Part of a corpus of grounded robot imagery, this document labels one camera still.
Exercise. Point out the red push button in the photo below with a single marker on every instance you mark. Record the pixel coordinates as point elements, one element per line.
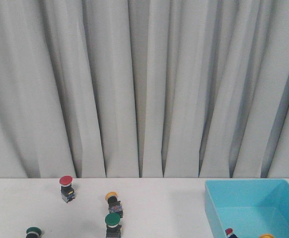
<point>67,192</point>
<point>230,233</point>

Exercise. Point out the yellow push button lying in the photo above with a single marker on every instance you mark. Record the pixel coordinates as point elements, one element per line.
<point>114,205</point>

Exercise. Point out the green push button lying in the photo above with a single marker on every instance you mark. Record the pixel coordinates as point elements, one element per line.
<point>33,232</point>

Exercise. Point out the yellow push button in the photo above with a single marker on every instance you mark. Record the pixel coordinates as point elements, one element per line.
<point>266,236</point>
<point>114,205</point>

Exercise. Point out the light blue plastic box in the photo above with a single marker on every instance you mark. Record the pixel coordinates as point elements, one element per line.
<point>251,207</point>

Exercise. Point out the green push button upright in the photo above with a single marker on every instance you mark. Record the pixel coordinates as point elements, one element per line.
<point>113,226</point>

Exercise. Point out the white pleated curtain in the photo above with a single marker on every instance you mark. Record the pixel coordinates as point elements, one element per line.
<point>144,88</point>

